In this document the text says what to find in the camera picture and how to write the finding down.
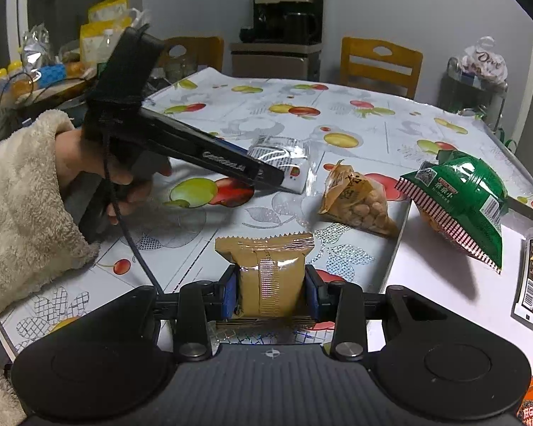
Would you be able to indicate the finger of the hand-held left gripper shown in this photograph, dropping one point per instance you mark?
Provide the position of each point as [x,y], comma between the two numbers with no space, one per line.
[233,145]
[271,177]

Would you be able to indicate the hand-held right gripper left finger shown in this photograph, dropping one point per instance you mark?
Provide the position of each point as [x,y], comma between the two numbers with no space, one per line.
[229,295]

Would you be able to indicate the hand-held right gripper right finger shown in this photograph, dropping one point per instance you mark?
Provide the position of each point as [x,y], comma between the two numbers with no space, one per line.
[313,295]

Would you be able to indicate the clear white snack packet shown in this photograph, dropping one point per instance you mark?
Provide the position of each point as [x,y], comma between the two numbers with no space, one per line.
[288,159]

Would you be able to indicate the gold brown snack packet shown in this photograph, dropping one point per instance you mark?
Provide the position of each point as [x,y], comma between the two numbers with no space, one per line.
[271,275]

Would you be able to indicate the white tray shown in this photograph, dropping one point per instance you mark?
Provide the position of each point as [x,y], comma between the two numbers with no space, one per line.
[426,275]

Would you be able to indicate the person's left forearm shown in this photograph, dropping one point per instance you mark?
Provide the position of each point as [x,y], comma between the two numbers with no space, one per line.
[22,213]

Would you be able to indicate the person's left hand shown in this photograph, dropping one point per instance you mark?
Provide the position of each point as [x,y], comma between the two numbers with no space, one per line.
[80,159]

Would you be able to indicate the clear plastic bottle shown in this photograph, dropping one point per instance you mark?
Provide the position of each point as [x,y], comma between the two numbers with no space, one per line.
[108,46]

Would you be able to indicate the fruit print tablecloth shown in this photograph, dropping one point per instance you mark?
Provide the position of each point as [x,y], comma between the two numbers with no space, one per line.
[266,120]

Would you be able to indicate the yellow snack bag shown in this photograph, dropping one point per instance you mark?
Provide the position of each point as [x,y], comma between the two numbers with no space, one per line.
[109,6]
[91,44]

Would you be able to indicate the glass jar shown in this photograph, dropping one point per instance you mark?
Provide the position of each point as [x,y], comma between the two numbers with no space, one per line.
[180,66]

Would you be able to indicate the wooden chair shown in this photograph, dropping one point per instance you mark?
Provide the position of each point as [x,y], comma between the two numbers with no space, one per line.
[359,71]
[204,53]

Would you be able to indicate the grey cabinet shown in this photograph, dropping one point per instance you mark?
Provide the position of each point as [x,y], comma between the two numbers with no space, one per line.
[271,64]

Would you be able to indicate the tan bag of round nuts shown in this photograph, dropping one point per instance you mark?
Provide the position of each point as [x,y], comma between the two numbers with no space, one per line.
[364,208]

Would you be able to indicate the black coffee machine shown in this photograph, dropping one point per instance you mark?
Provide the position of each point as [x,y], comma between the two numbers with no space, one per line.
[293,22]

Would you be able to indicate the green striped snack bag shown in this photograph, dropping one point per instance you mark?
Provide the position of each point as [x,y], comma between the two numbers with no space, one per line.
[466,195]

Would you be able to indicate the black white bar packet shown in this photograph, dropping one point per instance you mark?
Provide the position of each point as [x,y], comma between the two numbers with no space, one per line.
[531,275]

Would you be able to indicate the plastic bag of chocolates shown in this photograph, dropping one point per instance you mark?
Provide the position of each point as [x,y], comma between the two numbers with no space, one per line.
[484,64]

